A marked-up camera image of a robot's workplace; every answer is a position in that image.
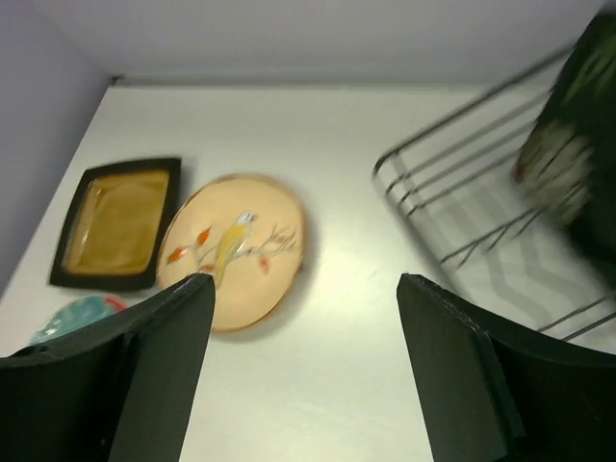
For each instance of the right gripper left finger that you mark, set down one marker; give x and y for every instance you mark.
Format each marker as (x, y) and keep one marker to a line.
(119, 389)

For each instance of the round red teal plate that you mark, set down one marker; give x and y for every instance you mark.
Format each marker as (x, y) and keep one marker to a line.
(77, 314)

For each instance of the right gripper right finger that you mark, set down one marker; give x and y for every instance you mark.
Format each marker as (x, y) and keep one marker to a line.
(493, 390)

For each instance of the round bird pattern plate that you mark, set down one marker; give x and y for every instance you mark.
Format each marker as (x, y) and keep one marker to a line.
(248, 232)

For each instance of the black floral square plate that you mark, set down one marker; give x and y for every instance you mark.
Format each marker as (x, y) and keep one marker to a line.
(567, 164)

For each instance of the black wire dish rack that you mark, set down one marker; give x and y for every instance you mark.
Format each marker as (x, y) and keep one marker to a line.
(451, 186)

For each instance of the square amber plate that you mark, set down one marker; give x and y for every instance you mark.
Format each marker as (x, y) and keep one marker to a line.
(115, 224)

